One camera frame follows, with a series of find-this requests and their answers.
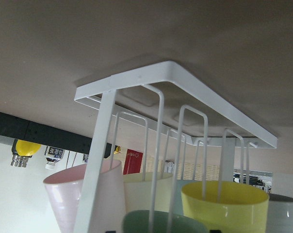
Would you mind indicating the white cup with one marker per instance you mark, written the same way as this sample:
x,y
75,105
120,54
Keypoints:
x,y
280,214

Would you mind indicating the plastic water bottle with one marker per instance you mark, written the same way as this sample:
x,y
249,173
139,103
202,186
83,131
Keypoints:
x,y
53,155

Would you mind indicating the yellow cup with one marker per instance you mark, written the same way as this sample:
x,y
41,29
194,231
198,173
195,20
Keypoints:
x,y
237,208

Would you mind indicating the yellow lemon juice bottle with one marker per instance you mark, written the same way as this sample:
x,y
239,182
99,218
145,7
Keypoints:
x,y
22,151

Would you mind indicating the cream cup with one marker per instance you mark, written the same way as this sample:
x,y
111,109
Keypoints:
x,y
138,191

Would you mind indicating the white wire cup rack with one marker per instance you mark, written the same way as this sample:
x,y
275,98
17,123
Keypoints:
x,y
155,91

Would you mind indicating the pink cup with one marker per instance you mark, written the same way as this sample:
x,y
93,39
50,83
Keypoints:
x,y
64,192

